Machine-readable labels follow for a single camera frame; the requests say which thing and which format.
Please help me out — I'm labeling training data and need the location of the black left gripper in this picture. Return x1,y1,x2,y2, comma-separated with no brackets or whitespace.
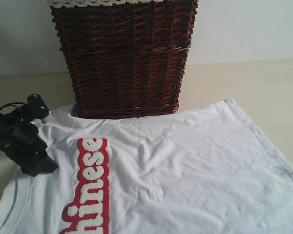
0,112,59,177

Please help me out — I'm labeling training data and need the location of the white t-shirt with red print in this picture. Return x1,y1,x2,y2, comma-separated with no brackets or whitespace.
0,99,293,234

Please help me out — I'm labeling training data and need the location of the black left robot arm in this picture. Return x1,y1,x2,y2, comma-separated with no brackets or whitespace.
0,102,59,177

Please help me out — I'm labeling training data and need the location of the dark brown wicker basket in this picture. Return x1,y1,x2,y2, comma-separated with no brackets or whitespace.
50,0,198,118

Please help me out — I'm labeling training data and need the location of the cream lace basket liner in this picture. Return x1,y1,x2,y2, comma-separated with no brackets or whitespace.
47,0,163,8

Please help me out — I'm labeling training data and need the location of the black grey left wrist camera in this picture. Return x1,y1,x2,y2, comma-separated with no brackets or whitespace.
27,94,53,123

